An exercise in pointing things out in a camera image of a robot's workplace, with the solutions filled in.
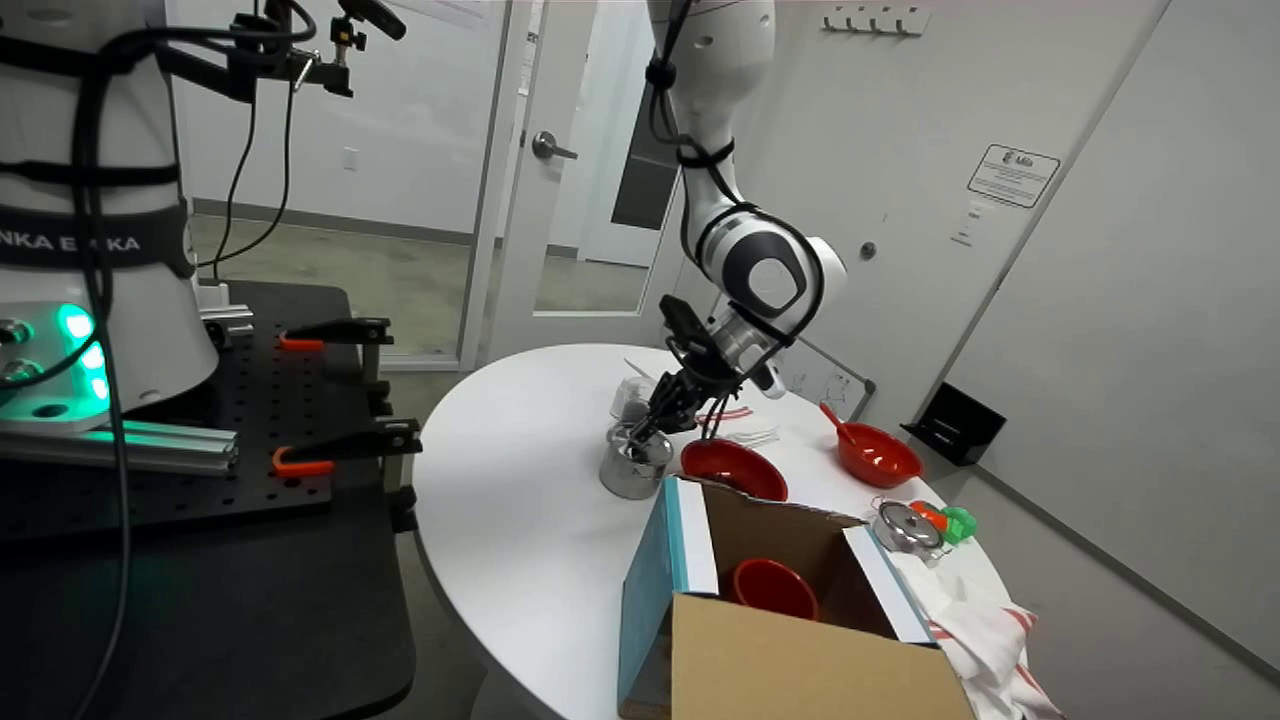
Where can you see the wall notice sign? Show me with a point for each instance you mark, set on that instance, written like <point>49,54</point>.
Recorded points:
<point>1014,174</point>

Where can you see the black orange clamp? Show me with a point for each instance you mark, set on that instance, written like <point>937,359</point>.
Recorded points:
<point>317,457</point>
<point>367,335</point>

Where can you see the white cloth red stripes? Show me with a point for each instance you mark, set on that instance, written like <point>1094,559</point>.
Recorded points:
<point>967,603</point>

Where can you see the red ladle bowl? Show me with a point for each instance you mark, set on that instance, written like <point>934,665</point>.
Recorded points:
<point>868,453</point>

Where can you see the red bowl on table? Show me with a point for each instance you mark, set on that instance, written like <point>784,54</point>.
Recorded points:
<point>735,466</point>

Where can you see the white robot base green light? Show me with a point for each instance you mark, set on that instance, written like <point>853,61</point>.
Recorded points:
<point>95,227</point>

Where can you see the door lever handle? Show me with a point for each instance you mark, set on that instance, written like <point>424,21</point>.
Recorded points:
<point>545,145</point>

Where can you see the black orange upper clamp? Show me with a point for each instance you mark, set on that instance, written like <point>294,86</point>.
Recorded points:
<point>367,335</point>

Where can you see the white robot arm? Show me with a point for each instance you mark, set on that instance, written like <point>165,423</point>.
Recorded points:
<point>773,277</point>

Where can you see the black perforated work table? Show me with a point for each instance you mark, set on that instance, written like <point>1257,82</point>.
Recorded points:
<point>212,599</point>

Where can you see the steel pot lid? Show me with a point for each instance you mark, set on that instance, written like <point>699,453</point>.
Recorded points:
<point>632,447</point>

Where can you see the black floor box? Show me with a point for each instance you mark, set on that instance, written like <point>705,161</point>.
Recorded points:
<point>959,426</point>

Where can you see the black orange lower clamp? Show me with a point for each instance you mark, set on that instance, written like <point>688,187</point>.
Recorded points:
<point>317,457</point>

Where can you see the small steel pot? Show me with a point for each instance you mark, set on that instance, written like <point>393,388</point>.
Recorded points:
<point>630,466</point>

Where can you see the small steel strainer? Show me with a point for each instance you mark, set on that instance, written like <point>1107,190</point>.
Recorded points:
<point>900,531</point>

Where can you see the aluminium rail profile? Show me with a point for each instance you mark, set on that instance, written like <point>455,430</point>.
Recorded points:
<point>145,447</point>

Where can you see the orange green toy vegetables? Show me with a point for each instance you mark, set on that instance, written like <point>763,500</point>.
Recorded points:
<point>951,523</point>

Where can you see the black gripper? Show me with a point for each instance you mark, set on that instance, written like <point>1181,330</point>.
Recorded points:
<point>705,371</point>

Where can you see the red cup inside box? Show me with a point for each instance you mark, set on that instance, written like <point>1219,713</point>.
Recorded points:
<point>773,585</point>

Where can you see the cardboard toy box teal flaps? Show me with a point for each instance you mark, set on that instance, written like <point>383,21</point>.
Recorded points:
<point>688,650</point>

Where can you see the black camera on mount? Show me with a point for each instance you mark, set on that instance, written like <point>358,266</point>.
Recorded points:
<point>285,41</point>

